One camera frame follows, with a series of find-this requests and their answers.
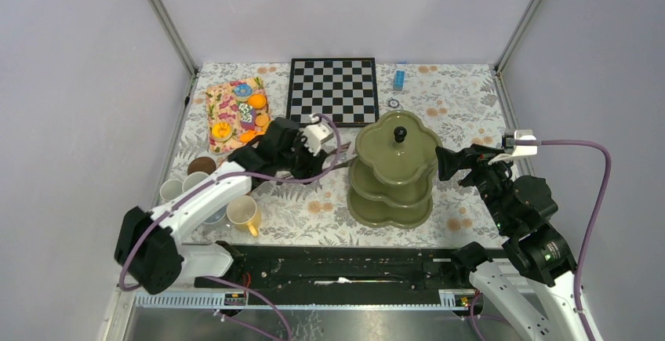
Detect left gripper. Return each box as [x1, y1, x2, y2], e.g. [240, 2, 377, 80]
[276, 132, 327, 184]

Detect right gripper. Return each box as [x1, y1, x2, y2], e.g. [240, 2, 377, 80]
[433, 143, 517, 231]

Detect kiwi purple cake slice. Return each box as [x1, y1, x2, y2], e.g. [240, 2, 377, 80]
[238, 102, 256, 130]

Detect green three-tier serving stand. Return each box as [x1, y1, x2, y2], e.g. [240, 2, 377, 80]
[347, 110, 442, 229]

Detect yellow fruit tart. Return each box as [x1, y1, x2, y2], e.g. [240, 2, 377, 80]
[210, 122, 234, 143]

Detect metal serving tongs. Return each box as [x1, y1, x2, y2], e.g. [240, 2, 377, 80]
[280, 142, 359, 180]

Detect blue frosted donut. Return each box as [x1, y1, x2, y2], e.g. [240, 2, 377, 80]
[233, 83, 254, 102]

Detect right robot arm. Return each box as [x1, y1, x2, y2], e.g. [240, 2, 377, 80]
[436, 138, 612, 340]

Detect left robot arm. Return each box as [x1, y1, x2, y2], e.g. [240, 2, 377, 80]
[114, 114, 341, 295]

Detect round waffle biscuit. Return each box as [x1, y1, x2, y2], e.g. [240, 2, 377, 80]
[255, 114, 271, 128]

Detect orange pastry pieces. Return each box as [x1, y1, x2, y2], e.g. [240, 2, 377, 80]
[238, 130, 265, 144]

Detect orange round bun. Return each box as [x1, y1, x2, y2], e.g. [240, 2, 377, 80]
[246, 93, 267, 110]

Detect floral pastry tray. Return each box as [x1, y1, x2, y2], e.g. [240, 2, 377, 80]
[205, 77, 272, 154]

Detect dark brown coaster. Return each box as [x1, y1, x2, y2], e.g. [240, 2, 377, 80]
[187, 156, 217, 176]

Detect black white chessboard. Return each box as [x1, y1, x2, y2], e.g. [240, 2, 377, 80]
[286, 57, 380, 128]

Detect grey blue cup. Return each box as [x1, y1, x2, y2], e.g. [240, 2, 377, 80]
[202, 205, 227, 225]

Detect blue rectangular block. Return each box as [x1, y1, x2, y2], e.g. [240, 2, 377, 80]
[393, 71, 405, 91]

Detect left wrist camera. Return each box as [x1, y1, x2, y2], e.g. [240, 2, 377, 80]
[302, 114, 333, 156]

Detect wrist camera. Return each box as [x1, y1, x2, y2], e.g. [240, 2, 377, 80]
[489, 129, 540, 165]
[302, 114, 333, 156]

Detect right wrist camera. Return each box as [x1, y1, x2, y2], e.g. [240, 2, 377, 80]
[489, 129, 540, 165]

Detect yellow handled mug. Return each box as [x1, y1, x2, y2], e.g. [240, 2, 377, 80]
[226, 195, 262, 238]

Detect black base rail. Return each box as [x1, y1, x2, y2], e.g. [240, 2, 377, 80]
[222, 242, 475, 309]

